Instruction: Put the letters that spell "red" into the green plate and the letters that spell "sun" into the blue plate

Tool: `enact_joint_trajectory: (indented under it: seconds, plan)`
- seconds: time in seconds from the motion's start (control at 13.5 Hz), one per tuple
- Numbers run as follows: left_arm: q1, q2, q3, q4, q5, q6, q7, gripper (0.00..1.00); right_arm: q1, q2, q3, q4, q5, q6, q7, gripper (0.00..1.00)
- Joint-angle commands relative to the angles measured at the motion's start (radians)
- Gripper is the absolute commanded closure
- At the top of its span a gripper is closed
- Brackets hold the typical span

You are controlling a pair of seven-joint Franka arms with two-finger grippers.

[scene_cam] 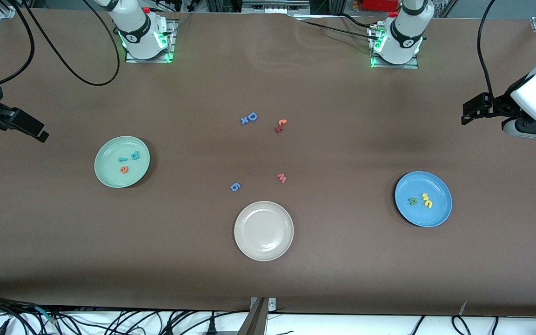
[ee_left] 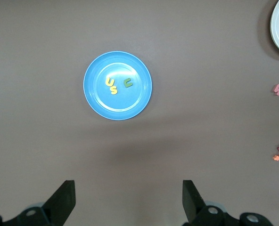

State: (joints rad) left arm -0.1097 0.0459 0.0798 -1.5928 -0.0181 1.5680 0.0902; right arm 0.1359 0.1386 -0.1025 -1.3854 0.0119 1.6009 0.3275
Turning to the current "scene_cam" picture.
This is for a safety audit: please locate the mint green plate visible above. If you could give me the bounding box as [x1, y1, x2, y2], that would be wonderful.
[94, 135, 151, 189]

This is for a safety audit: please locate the blue plate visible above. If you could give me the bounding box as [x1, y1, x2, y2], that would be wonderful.
[394, 171, 453, 228]

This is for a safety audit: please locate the red box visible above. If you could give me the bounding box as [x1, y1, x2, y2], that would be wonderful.
[363, 0, 401, 12]

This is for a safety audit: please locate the brown table cover sheet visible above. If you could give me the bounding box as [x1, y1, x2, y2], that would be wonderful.
[0, 8, 536, 318]

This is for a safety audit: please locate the beige plate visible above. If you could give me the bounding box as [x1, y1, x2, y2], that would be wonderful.
[234, 201, 295, 262]

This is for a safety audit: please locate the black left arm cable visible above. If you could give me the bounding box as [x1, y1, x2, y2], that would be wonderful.
[477, 0, 506, 101]

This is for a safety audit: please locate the long black right arm cable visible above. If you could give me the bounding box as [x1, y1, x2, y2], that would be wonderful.
[19, 0, 121, 87]

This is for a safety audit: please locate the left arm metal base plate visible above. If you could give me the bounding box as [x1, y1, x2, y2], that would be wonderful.
[369, 23, 420, 69]

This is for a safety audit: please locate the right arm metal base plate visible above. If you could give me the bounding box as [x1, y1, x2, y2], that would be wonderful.
[125, 19, 176, 63]

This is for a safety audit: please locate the black cable to arm base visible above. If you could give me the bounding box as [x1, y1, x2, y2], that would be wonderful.
[296, 18, 380, 41]

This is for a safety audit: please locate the teal cable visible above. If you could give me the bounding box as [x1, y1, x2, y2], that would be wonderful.
[33, 305, 59, 325]

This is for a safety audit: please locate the aluminium frame beam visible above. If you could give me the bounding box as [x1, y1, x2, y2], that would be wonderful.
[241, 0, 311, 13]

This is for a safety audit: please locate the aluminium profile post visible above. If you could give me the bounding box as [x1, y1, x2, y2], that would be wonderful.
[238, 297, 278, 335]

